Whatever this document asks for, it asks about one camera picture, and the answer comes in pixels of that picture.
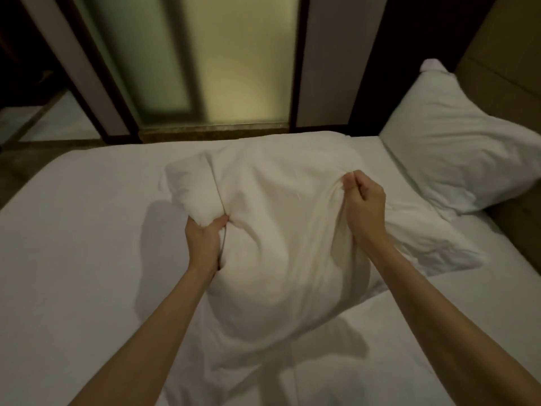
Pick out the person's right hand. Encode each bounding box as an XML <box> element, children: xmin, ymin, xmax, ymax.
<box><xmin>342</xmin><ymin>170</ymin><xmax>387</xmax><ymax>246</ymax></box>

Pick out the person's left hand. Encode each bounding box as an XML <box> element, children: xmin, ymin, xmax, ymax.
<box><xmin>185</xmin><ymin>214</ymin><xmax>230</xmax><ymax>276</ymax></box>

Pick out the white pillow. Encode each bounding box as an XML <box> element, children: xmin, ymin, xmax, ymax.
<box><xmin>158</xmin><ymin>131</ymin><xmax>491</xmax><ymax>406</ymax></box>
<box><xmin>379</xmin><ymin>58</ymin><xmax>541</xmax><ymax>216</ymax></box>

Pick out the person's left forearm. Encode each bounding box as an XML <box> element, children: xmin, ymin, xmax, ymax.
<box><xmin>68</xmin><ymin>265</ymin><xmax>217</xmax><ymax>406</ymax></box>

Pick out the person's right forearm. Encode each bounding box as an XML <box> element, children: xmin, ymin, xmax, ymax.
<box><xmin>358</xmin><ymin>233</ymin><xmax>541</xmax><ymax>406</ymax></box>

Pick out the white bed sheet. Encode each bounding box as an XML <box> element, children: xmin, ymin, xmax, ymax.
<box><xmin>0</xmin><ymin>135</ymin><xmax>541</xmax><ymax>406</ymax></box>

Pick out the frosted glass door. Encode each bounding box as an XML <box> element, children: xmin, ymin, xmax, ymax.
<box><xmin>70</xmin><ymin>0</ymin><xmax>311</xmax><ymax>131</ymax></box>

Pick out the brown padded headboard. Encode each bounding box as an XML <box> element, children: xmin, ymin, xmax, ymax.
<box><xmin>454</xmin><ymin>0</ymin><xmax>541</xmax><ymax>275</ymax></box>

